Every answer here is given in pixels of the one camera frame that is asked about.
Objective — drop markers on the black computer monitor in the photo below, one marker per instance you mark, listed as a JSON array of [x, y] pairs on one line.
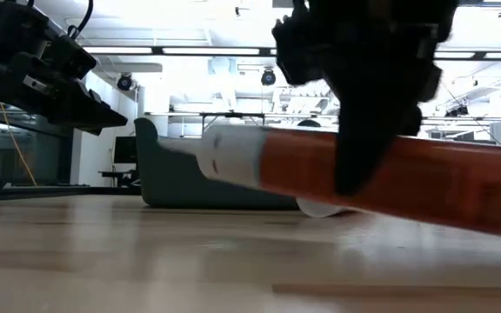
[[125, 150]]

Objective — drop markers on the black background desk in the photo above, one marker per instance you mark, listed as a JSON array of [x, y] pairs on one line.
[[111, 173]]

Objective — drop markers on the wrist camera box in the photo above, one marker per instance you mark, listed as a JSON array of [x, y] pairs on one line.
[[296, 48], [74, 56]]

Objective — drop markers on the orange sealant tube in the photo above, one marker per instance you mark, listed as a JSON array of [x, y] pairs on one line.
[[298, 161], [318, 209]]

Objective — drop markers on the black aluminium table frame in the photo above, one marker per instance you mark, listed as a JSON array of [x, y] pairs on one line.
[[59, 190]]

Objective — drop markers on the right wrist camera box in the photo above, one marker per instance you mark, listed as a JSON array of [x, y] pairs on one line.
[[296, 48]]

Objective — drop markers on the black ceiling spotlight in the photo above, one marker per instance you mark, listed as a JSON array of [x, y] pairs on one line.
[[268, 77], [124, 82], [457, 111]]

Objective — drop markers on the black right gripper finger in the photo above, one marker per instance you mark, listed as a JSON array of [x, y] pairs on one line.
[[363, 143]]

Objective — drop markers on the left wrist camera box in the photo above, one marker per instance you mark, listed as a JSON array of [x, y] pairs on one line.
[[74, 56]]

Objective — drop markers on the teal plastic bin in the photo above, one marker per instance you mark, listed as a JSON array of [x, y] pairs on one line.
[[168, 182]]

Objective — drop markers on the long ceiling light bar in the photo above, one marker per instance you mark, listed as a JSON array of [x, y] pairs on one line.
[[120, 50]]

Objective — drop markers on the black background table frame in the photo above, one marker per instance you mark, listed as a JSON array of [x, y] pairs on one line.
[[233, 115]]

